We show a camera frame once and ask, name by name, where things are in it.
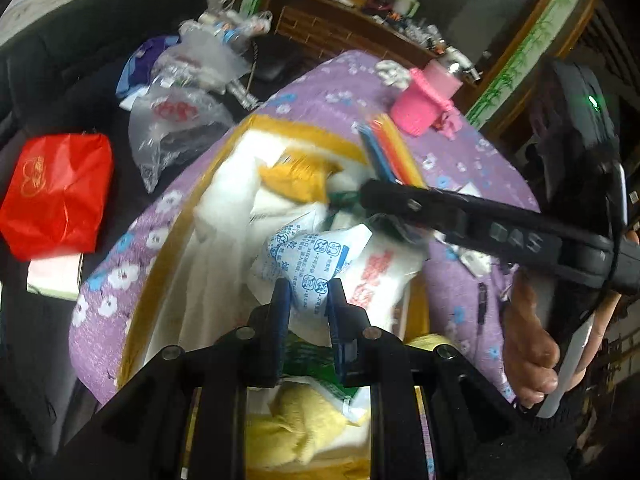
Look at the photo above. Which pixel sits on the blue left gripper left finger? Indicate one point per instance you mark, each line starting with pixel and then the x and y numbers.
pixel 279 317

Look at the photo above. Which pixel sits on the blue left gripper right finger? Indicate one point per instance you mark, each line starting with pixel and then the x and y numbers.
pixel 344 333

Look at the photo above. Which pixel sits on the red printed white packet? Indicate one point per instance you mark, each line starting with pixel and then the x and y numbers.
pixel 379 282

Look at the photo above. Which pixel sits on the blue printed tissue packet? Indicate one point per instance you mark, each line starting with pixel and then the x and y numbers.
pixel 308 258

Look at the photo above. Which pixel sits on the white tissue pack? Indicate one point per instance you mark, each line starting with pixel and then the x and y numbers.
pixel 313 366

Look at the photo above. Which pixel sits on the person's right hand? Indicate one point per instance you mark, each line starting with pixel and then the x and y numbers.
pixel 530 354

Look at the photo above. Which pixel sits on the white bag with gold rim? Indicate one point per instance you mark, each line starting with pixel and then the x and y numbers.
pixel 199 274

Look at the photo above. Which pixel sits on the purple floral tablecloth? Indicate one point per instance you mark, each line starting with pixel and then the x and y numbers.
pixel 334 96

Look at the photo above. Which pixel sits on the yellow pencil pouch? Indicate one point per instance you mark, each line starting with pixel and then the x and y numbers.
pixel 387 152

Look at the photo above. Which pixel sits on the pink bottle with knit sleeve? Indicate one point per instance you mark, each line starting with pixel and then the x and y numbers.
pixel 427 102

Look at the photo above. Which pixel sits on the clear plastic bags pile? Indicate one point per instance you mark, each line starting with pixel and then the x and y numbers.
pixel 179 114

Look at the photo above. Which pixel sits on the red plastic bag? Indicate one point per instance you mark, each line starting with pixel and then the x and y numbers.
pixel 55 202

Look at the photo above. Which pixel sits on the blue purple cloth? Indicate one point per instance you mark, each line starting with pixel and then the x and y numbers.
pixel 136 73

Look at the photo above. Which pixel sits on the wooden cabinet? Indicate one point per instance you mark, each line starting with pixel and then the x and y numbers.
pixel 504 39

